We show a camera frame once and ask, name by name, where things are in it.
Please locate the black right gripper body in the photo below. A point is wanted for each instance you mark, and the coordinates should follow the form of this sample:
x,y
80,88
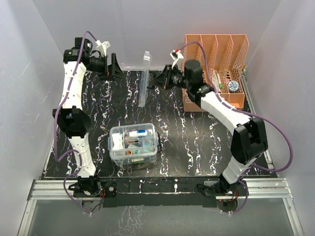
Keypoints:
x,y
175,79

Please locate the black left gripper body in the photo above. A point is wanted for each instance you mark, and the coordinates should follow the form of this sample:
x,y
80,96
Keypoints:
x,y
100,65

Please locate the clear plastic box lid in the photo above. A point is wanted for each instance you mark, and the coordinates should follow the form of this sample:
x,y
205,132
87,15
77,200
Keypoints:
x,y
144,79

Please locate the white blue bandage roll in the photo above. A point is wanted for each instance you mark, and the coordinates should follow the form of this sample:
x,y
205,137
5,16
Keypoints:
x,y
138,133

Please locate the clear divider tray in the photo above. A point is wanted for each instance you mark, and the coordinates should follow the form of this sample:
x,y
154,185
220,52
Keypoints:
x,y
139,146

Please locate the white teal dressing packet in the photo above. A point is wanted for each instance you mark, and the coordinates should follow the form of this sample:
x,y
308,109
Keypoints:
x,y
118,141

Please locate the clear plastic medicine box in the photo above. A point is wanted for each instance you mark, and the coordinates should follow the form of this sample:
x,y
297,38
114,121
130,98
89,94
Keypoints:
x,y
129,160

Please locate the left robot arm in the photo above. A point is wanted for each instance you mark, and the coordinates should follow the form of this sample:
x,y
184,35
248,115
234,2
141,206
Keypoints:
x,y
69,116

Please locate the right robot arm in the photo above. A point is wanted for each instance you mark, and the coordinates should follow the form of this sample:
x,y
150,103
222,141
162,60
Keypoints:
x,y
249,139

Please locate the white marker pen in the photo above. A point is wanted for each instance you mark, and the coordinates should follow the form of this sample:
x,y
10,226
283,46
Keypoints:
x,y
217,81

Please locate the peach plastic desk organizer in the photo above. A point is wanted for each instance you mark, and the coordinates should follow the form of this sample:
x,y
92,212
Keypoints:
x,y
225,53

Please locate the round blue patterned tin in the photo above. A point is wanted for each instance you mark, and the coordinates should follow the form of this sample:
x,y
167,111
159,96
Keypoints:
x,y
233,86

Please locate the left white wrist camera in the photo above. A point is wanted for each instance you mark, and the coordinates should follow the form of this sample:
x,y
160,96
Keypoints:
x,y
102,47

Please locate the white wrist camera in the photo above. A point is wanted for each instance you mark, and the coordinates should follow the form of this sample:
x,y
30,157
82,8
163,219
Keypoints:
x,y
102,47
177,57

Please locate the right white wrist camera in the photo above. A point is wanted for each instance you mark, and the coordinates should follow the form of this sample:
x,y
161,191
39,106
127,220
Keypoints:
x,y
177,57

